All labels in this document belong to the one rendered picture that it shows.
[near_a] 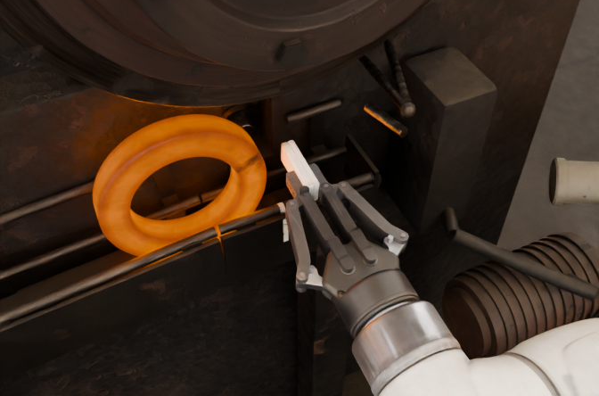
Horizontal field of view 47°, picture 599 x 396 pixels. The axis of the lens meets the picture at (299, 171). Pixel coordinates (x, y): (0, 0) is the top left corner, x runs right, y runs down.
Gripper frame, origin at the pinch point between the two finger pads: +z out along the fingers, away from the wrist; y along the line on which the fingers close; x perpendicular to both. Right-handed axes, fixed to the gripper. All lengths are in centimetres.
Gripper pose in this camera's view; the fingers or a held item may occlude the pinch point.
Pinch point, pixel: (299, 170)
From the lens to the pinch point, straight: 77.0
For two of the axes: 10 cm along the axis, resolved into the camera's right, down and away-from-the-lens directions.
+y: 9.1, -3.1, 2.9
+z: -4.2, -7.1, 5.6
